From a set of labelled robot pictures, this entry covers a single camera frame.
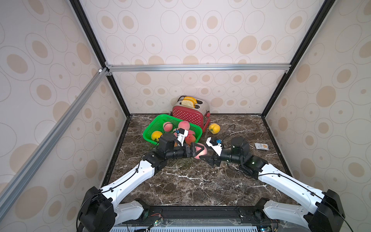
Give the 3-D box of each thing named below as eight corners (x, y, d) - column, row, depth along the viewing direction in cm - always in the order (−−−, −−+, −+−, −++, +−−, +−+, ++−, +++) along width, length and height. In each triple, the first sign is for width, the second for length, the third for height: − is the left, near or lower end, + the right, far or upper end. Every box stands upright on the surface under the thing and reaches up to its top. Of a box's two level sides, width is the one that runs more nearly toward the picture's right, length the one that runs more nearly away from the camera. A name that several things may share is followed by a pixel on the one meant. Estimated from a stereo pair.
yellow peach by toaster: (209, 134, 109) (210, 129, 105) (208, 128, 113) (209, 123, 109) (219, 134, 109) (220, 129, 105) (218, 128, 113) (219, 123, 109)
